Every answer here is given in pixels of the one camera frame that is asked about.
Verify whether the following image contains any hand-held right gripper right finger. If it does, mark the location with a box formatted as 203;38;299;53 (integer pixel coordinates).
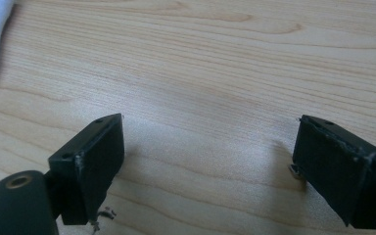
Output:
289;114;376;230

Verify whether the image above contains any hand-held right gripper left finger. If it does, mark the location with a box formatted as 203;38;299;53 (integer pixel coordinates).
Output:
44;113;125;227

